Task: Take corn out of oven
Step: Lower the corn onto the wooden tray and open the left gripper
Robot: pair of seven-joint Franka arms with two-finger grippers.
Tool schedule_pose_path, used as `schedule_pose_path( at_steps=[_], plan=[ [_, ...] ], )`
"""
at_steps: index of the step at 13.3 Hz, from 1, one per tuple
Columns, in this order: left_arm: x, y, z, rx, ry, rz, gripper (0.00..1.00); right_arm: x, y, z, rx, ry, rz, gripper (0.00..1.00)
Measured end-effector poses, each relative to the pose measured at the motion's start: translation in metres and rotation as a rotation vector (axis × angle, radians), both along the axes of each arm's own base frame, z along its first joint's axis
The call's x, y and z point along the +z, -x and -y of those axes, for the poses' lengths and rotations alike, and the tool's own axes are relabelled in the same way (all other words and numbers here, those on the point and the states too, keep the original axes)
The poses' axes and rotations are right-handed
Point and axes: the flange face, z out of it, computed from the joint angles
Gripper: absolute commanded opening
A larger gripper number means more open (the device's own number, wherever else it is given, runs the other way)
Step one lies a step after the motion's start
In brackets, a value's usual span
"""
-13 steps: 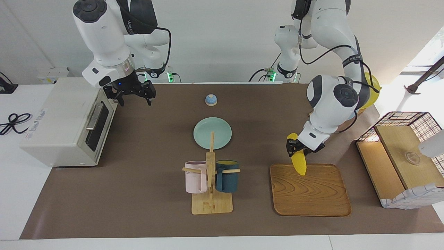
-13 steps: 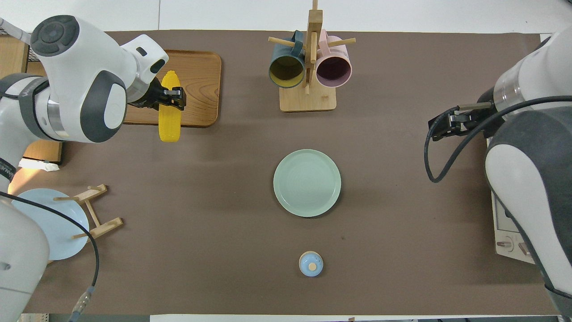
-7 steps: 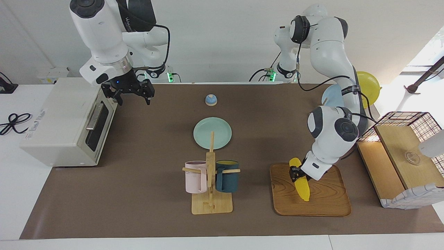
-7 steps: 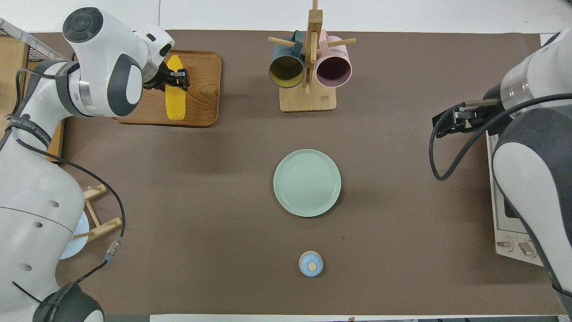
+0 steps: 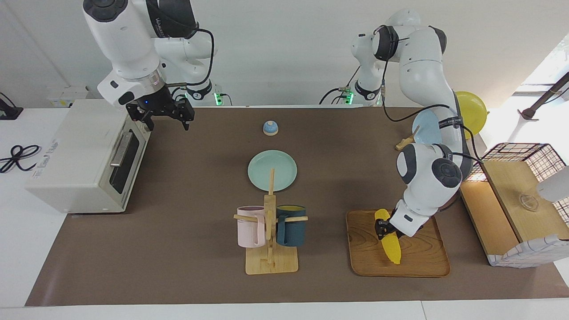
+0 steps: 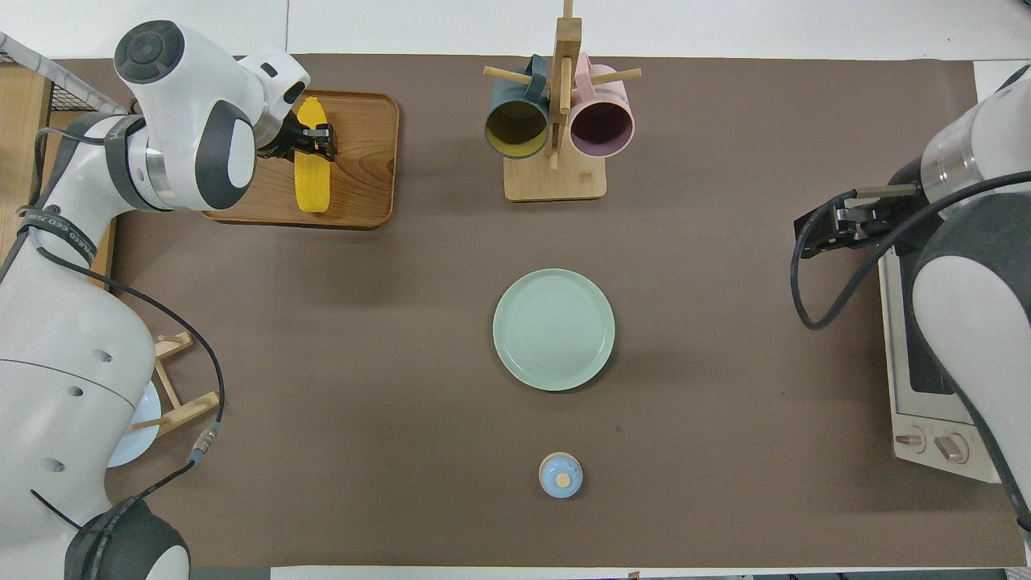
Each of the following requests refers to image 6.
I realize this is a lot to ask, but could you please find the wooden mug rack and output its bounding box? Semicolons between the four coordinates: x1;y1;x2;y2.
483;0;643;201

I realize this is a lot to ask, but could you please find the yellow corn cob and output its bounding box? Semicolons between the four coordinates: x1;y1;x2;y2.
293;97;334;214

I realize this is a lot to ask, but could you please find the wooden shelf with wire basket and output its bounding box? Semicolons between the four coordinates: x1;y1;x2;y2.
0;32;130;291

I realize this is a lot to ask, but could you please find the wooden tray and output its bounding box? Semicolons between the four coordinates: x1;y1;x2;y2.
196;86;400;230

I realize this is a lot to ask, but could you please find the light blue plate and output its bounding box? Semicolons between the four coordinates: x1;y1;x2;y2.
105;380;160;470

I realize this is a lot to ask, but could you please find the wooden plate rack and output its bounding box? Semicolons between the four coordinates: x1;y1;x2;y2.
133;330;222;437

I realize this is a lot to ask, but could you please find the brown table mat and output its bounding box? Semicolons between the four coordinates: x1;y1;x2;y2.
48;55;1028;567

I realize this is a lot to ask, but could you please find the pale green plate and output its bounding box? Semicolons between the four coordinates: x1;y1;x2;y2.
492;268;616;393

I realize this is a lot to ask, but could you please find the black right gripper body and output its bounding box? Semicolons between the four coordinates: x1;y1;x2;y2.
838;192;925;239

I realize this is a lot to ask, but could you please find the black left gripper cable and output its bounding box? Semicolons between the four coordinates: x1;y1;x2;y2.
16;205;227;486

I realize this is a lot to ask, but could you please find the pink mug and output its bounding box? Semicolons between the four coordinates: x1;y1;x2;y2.
569;53;636;159

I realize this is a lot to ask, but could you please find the white toaster oven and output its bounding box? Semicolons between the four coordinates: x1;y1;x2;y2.
878;242;1008;484

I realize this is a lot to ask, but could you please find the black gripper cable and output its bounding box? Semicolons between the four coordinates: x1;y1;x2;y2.
16;205;227;486
789;171;1031;331

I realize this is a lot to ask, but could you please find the blue bell with wooden knob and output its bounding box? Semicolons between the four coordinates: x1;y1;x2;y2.
539;452;585;499

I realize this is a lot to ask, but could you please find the dark teal mug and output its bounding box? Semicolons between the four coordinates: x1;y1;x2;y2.
483;55;551;160

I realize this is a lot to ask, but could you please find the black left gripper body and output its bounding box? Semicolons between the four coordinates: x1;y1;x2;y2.
255;108;313;159

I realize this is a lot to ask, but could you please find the glass oven door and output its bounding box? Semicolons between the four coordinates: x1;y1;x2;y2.
878;246;967;420

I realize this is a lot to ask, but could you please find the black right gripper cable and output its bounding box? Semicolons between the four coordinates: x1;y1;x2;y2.
789;171;1031;331

